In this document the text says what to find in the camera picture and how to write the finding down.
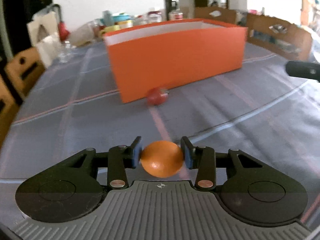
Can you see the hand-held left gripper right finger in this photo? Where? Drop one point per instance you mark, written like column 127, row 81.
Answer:
column 185, row 155

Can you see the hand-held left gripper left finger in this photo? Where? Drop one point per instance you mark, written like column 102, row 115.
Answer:
column 137, row 155

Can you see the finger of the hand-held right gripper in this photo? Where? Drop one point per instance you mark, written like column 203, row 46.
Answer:
column 302, row 70

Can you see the orange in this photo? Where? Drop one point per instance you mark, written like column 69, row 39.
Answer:
column 162, row 160

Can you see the red round fruit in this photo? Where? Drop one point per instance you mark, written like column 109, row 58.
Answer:
column 156, row 97

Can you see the orange cardboard box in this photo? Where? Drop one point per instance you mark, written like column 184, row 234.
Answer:
column 175, row 57

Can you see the wooden chair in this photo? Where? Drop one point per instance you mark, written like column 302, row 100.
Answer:
column 202, row 13
column 11, row 72
column 8, row 92
column 262, row 23

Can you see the plaid blue-grey tablecloth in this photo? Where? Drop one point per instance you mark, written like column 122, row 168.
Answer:
column 75, row 120

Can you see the clear glass jar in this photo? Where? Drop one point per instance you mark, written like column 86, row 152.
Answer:
column 93, row 28
column 64, row 53

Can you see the brown taped cardboard box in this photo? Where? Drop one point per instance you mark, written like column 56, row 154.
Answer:
column 187, row 11

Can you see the yellow-green mug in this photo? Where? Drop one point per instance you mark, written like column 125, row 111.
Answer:
column 110, row 28

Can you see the yellow white mug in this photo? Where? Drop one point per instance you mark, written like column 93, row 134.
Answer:
column 126, row 24

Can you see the dark bottle with red label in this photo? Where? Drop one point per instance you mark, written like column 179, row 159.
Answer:
column 176, row 15

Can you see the teal plastic container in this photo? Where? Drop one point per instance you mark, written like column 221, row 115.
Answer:
column 122, row 17

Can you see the purple supplement bottle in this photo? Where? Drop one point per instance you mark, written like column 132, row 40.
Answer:
column 155, row 17

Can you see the grey tumbler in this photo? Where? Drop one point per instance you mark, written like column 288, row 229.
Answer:
column 107, row 17

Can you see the red folded umbrella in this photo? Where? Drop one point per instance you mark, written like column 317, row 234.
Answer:
column 63, row 30

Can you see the black thermos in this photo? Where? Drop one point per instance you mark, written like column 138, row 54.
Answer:
column 168, row 7

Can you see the dark wooden door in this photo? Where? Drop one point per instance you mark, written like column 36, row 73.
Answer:
column 25, row 10

